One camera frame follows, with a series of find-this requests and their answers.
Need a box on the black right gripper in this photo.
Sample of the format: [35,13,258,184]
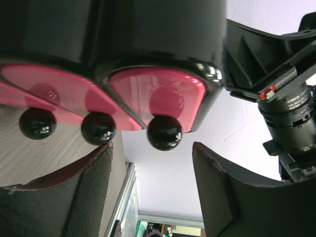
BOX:
[225,12,316,101]

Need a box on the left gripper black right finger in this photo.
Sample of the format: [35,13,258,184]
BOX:
[192,142,316,237]

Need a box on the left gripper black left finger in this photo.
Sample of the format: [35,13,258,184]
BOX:
[0,144,113,237]

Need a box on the black top drawer knob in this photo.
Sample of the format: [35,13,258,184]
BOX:
[147,115,183,151]

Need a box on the black drawer knob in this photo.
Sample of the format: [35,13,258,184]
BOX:
[80,112,117,146]
[147,115,183,151]
[19,108,57,140]

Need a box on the pink top drawer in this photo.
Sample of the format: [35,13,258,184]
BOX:
[109,67,206,132]

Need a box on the pink drawer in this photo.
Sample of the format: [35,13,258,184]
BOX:
[109,67,206,132]
[0,64,142,131]
[0,81,83,125]

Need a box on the black drawer organizer box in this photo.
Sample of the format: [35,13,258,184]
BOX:
[0,0,227,132]

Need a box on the black middle drawer knob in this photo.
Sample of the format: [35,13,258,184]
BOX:
[80,112,117,146]

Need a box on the black bottom drawer knob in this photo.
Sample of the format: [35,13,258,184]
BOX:
[19,108,57,140]

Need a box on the pink middle drawer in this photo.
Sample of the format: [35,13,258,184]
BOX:
[0,64,142,131]

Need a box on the pink bottom drawer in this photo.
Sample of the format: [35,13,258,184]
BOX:
[0,81,83,125]

